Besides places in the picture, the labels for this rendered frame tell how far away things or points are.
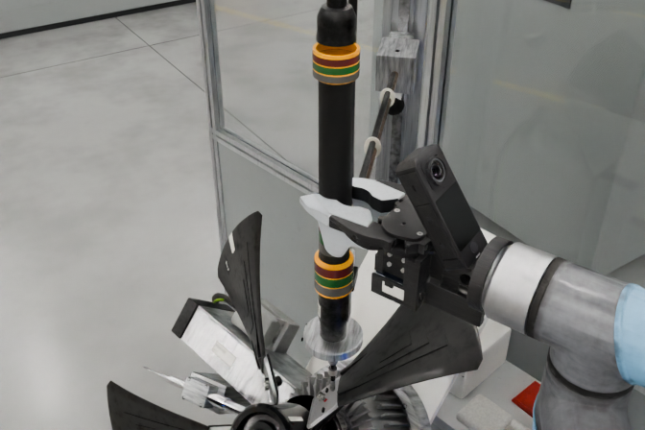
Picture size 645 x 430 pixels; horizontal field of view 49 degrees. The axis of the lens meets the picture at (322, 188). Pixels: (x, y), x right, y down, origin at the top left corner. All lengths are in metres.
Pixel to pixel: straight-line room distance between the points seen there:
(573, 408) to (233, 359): 0.78
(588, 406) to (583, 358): 0.05
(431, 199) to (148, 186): 3.38
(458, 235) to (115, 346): 2.47
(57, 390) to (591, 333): 2.49
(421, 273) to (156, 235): 2.95
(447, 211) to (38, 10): 5.78
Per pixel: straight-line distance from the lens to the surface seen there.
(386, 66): 1.29
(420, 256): 0.67
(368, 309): 1.31
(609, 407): 0.68
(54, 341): 3.13
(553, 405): 0.69
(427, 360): 0.96
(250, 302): 1.13
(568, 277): 0.63
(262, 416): 1.08
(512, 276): 0.64
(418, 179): 0.63
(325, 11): 0.64
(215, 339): 1.36
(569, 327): 0.63
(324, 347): 0.84
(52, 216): 3.86
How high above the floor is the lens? 2.07
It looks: 33 degrees down
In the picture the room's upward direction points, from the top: straight up
